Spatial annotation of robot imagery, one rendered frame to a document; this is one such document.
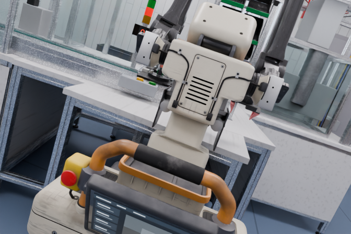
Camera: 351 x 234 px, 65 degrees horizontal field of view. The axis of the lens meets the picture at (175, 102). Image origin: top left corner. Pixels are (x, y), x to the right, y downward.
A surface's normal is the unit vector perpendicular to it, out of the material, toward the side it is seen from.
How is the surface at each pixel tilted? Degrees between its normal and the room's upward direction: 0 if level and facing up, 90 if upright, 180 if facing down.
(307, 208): 90
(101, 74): 90
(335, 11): 90
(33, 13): 90
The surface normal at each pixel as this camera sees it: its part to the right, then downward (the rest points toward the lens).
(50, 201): 0.12, -0.53
